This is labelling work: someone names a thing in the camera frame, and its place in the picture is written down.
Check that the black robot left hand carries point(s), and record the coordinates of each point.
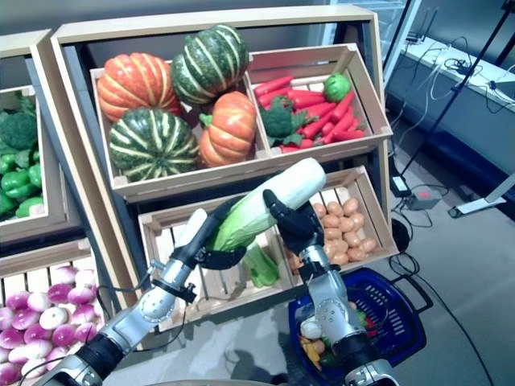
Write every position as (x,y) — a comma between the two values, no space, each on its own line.
(219,259)

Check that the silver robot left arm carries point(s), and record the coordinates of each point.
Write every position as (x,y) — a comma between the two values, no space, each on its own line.
(155,309)

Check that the white standing desk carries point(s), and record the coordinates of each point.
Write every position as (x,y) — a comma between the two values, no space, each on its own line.
(475,207)

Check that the napa cabbage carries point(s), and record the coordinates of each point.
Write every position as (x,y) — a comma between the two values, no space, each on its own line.
(311,327)
(261,265)
(281,189)

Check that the wide wooden pumpkin crate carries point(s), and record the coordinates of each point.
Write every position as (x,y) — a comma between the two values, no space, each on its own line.
(181,177)

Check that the small orange pumpkin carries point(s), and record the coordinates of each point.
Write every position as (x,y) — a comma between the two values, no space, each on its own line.
(229,128)

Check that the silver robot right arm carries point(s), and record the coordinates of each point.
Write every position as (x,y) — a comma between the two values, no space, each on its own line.
(334,313)

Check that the black tripod stand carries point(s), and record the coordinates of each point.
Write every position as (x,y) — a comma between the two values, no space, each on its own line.
(442,113)

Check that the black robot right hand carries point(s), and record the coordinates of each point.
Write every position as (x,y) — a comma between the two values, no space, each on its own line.
(299,229)

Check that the wooden slatted crate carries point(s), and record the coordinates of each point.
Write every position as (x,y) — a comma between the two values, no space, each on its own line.
(241,299)

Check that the brown potato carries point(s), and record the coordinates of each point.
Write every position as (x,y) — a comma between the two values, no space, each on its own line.
(294,261)
(356,254)
(319,209)
(358,220)
(351,206)
(332,234)
(347,224)
(332,221)
(352,238)
(368,244)
(340,258)
(330,249)
(334,208)

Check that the wooden turnip crate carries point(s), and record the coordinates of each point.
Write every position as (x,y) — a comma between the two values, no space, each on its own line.
(40,253)

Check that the large orange pumpkin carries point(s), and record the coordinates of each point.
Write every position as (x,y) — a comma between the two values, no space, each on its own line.
(133,84)

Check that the black wifi router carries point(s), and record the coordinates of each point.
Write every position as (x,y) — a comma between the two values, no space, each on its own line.
(416,36)

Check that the yellow bell pepper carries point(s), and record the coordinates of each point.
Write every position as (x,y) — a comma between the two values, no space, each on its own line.
(309,347)

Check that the wooden carrot crate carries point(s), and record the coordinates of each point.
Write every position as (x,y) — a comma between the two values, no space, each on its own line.
(330,146)

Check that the grey box with red label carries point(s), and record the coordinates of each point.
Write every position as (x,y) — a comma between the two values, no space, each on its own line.
(424,199)

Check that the red bell pepper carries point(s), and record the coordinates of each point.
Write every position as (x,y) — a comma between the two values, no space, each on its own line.
(370,326)

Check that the wooden potato crate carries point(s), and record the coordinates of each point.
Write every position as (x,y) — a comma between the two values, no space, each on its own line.
(374,209)

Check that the dark green broccoli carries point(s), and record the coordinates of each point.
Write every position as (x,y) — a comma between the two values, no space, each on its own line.
(18,128)
(281,120)

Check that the blue plastic shopping basket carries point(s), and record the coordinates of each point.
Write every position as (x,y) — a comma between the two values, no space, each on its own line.
(386,317)

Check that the black power adapter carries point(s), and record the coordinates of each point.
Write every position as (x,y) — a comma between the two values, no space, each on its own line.
(400,185)

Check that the green striped pumpkin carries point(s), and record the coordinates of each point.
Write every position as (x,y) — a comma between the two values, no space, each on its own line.
(209,60)
(149,144)

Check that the wooden pepper crate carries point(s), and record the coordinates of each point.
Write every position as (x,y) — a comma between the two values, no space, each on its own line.
(52,193)

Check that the orange round vegetable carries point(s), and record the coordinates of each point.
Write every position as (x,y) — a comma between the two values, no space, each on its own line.
(319,347)

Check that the green bell pepper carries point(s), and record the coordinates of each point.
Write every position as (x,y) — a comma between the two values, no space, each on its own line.
(20,183)
(8,164)
(30,207)
(329,360)

